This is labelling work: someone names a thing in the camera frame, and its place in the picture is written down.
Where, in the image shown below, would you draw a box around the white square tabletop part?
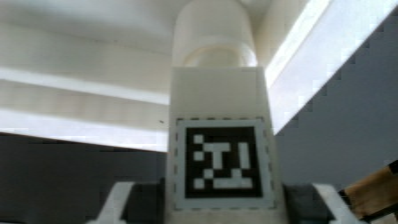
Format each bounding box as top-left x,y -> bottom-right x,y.
0,0 -> 398,151

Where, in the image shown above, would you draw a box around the white leg with tag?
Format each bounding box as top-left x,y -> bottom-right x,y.
165,0 -> 287,224

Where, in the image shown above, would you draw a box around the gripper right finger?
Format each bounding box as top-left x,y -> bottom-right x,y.
284,184 -> 366,224

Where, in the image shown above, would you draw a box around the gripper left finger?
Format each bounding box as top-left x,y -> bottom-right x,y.
85,182 -> 163,224

